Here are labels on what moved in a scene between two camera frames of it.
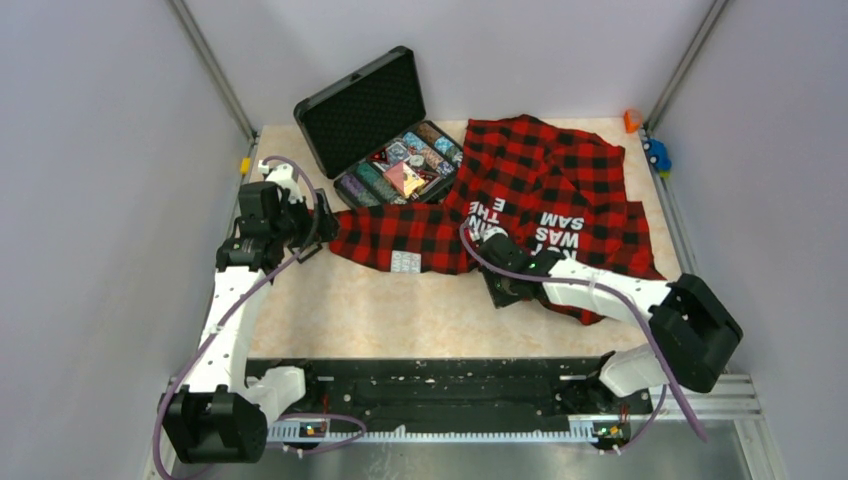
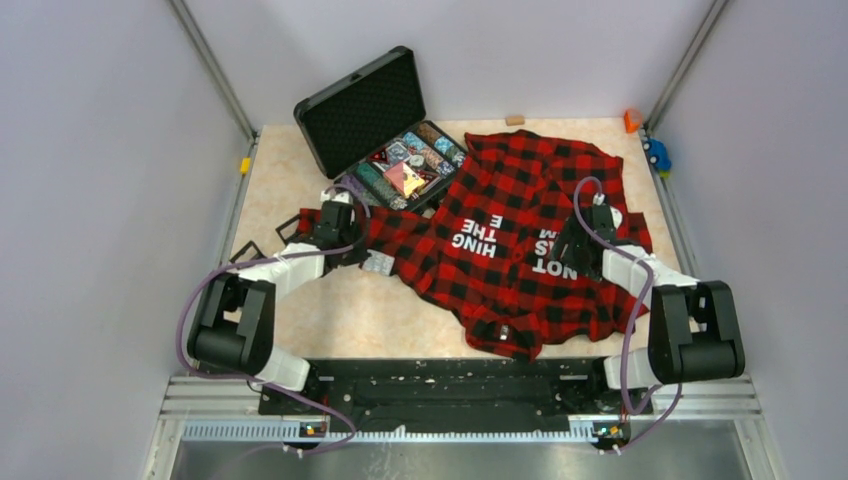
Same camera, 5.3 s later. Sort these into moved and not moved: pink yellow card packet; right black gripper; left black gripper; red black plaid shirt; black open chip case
Moved: left black gripper; red black plaid shirt; right black gripper
Not moved: pink yellow card packet; black open chip case
